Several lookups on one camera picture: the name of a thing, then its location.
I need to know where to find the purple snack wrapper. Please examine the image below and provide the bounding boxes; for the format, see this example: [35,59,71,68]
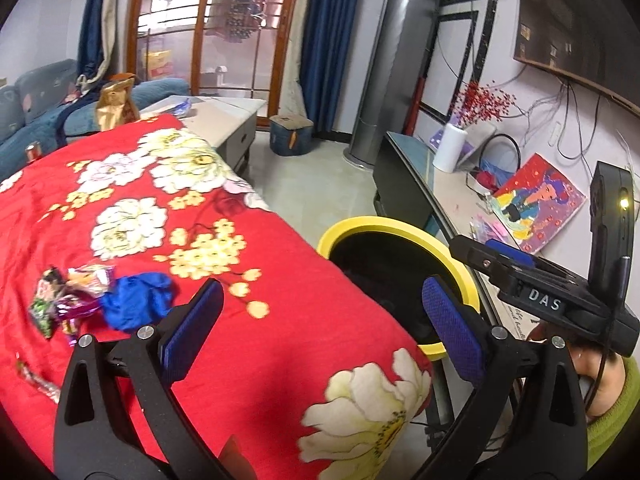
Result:
[53,263,115,341]

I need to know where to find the right green sleeve forearm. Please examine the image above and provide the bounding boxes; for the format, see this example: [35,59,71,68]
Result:
[587,358,639,469]

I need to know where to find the yellow rimmed black trash bin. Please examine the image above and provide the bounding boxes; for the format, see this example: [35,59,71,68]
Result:
[317,216,480,361]

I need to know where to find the person's right hand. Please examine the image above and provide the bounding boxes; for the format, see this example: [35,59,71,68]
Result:
[529,320,627,421]

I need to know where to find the blue crumpled plastic bag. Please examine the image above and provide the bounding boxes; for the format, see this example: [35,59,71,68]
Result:
[100,272,174,332]

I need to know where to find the bead organizer box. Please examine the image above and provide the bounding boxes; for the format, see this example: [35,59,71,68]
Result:
[470,214,511,244]

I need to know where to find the colourful painting canvas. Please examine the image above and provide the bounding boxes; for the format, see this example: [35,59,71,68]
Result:
[489,154,586,255]

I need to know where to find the green snack wrapper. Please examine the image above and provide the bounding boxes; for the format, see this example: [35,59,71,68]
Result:
[27,266,65,339]

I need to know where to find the red floral blanket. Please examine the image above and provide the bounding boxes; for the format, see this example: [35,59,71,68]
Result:
[1,116,432,479]

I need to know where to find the long tv cabinet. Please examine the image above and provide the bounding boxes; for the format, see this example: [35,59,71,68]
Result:
[372,130,551,340]

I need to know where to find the white ribbed vase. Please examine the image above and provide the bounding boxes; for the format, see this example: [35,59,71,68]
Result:
[432,124,468,174]

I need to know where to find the black hoop basket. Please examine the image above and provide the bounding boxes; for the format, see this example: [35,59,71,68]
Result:
[475,133,522,193]

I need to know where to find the red berry branches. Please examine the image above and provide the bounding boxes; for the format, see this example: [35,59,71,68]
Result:
[450,81,516,129]

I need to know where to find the grey coffee table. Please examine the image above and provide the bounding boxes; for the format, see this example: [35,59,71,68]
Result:
[141,96,266,174]

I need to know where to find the blue wrapper on coffee table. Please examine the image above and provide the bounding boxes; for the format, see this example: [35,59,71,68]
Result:
[167,98,192,118]

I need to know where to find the blue storage stool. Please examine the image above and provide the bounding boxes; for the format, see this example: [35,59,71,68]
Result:
[269,114,314,156]

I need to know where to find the small metal can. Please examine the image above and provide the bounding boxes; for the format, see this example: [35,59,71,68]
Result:
[25,142,42,164]

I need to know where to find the gold foil gift bag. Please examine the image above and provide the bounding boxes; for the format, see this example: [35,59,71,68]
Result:
[94,77,140,131]

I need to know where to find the blue sofa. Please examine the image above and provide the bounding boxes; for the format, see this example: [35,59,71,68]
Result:
[1,58,191,180]

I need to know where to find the grey standing air conditioner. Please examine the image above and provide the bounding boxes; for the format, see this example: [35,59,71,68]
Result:
[344,0,439,169]

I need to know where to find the blue left curtain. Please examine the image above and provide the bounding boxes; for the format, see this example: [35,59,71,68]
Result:
[77,0,107,86]

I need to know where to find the blue curtain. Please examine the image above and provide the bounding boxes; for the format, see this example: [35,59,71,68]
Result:
[299,0,358,133]
[77,0,107,86]

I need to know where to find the wooden framed glass door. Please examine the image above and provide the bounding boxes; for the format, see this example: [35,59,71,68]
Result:
[122,0,295,128]

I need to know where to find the blue right curtain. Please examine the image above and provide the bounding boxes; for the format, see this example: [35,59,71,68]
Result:
[299,0,358,133]

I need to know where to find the wall mounted television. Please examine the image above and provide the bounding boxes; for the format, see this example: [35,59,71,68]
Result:
[514,0,640,115]

